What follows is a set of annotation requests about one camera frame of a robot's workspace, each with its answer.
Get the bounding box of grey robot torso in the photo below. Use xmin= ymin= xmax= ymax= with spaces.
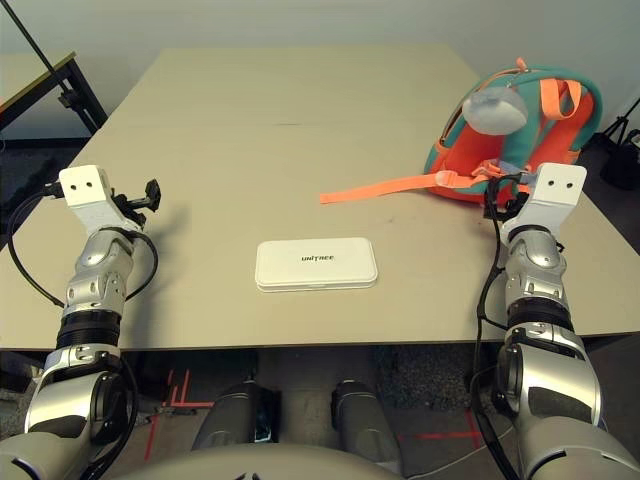
xmin=109 ymin=442 xmax=401 ymax=480

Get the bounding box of teal and orange backpack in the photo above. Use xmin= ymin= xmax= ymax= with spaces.
xmin=319 ymin=57 xmax=604 ymax=206

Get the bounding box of thin black stand pole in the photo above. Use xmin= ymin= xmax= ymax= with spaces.
xmin=8 ymin=0 xmax=76 ymax=109

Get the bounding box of black-framed side table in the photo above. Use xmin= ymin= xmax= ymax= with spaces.
xmin=0 ymin=49 xmax=110 ymax=141

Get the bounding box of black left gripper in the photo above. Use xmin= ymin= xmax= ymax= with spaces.
xmin=112 ymin=179 xmax=162 ymax=226

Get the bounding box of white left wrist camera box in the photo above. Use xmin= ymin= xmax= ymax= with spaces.
xmin=58 ymin=164 xmax=139 ymax=234

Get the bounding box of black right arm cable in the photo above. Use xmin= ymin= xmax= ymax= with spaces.
xmin=469 ymin=177 xmax=524 ymax=480

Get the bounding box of grey foam mat scrap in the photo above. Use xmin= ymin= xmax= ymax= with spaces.
xmin=134 ymin=404 xmax=201 ymax=426

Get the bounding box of grey robot left leg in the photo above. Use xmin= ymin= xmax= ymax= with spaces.
xmin=192 ymin=379 xmax=281 ymax=451

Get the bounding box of white Unitree pencil case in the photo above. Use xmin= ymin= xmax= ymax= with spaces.
xmin=254 ymin=237 xmax=380 ymax=294

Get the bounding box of grey robot leg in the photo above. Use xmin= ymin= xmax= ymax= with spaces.
xmin=329 ymin=379 xmax=401 ymax=471
xmin=192 ymin=379 xmax=281 ymax=451

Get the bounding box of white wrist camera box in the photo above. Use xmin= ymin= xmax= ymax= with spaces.
xmin=502 ymin=162 xmax=587 ymax=236
xmin=58 ymin=164 xmax=139 ymax=234

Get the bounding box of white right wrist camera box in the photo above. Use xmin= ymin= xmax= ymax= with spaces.
xmin=502 ymin=162 xmax=587 ymax=236

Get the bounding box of black bag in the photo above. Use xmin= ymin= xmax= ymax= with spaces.
xmin=599 ymin=129 xmax=640 ymax=191

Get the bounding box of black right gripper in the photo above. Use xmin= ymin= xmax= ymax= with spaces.
xmin=482 ymin=172 xmax=532 ymax=221

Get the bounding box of grey robot right leg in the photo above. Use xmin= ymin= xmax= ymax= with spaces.
xmin=329 ymin=379 xmax=401 ymax=471

